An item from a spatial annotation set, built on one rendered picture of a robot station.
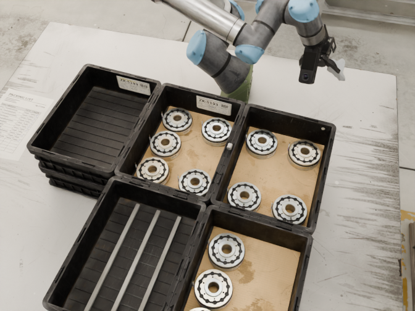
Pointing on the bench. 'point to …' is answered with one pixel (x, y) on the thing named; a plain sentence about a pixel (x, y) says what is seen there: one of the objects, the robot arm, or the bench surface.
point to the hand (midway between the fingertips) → (322, 78)
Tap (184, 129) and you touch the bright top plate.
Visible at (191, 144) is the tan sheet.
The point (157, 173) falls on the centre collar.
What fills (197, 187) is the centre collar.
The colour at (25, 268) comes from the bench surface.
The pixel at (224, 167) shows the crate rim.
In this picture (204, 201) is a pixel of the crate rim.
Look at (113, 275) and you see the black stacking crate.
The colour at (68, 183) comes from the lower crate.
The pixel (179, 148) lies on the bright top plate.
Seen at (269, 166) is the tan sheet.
